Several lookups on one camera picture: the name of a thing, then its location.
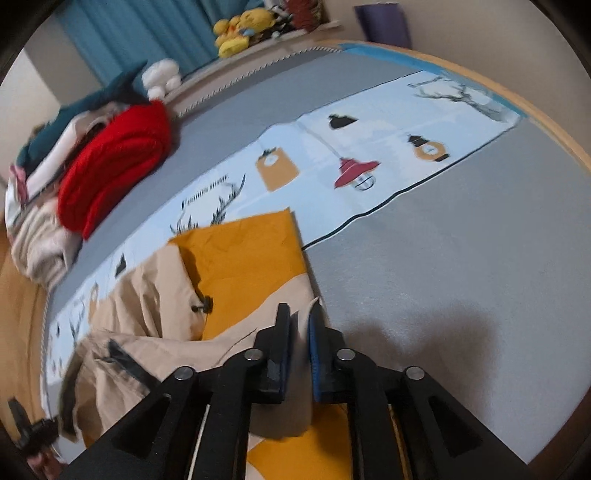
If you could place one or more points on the yellow and beige hooded jacket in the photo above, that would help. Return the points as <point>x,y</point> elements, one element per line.
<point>249,263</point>

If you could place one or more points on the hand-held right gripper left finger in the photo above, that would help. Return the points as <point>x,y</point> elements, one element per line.
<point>284,344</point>

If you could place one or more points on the blue curtain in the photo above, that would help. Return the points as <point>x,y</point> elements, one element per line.
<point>138,32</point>

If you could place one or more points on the off-white folded quilt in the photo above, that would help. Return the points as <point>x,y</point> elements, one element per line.
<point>41,244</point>

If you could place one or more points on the pink cloth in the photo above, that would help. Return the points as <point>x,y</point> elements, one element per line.
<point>41,464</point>

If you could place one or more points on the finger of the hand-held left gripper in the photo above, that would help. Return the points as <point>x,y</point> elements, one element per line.
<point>32,431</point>

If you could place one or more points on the wooden headboard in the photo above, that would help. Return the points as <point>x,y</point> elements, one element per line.
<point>16,314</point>

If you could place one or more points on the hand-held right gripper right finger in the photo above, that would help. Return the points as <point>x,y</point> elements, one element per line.
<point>316,353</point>

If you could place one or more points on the yellow plush toys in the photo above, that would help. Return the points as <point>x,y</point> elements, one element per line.
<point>242,30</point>

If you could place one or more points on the purple bin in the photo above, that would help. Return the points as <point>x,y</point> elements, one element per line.
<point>383,23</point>

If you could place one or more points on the white pillow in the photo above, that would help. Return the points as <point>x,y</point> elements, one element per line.
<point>60,147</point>

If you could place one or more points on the white plush toy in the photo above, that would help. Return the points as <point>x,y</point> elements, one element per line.
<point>160,76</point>

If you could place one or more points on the wooden footboard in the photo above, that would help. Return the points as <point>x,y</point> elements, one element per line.
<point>554,127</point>

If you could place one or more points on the printed grey bed sheet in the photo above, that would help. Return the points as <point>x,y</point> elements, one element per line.
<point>438,258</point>

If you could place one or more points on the red folded blanket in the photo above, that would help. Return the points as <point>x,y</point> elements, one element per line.
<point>111,170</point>

